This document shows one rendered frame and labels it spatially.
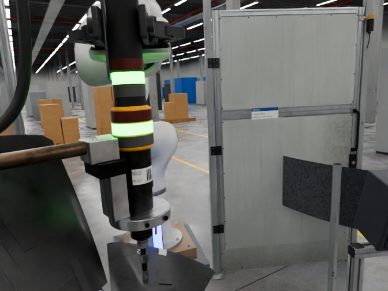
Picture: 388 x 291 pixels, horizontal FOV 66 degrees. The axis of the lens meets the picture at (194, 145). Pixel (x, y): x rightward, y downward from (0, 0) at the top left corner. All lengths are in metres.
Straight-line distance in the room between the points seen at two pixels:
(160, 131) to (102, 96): 7.48
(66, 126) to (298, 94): 6.36
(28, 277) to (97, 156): 0.14
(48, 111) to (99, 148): 7.51
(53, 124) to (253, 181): 6.16
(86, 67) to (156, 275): 0.37
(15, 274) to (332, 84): 2.31
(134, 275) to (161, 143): 0.51
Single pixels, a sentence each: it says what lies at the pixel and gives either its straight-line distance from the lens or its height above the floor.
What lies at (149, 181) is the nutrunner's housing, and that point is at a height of 1.40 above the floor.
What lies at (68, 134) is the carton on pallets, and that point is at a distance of 7.89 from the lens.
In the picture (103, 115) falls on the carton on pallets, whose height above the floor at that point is 0.85.
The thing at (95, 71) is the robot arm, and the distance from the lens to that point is 0.55.
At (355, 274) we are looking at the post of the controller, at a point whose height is 0.98.
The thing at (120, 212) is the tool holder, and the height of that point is 1.37.
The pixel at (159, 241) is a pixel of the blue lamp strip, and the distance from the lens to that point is 0.76.
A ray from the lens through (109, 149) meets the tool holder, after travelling 0.30.
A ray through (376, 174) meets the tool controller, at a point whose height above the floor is 1.25.
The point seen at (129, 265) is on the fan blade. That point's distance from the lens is 0.59.
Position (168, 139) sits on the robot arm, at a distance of 0.97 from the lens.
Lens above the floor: 1.50
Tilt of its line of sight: 11 degrees down
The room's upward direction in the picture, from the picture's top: 3 degrees counter-clockwise
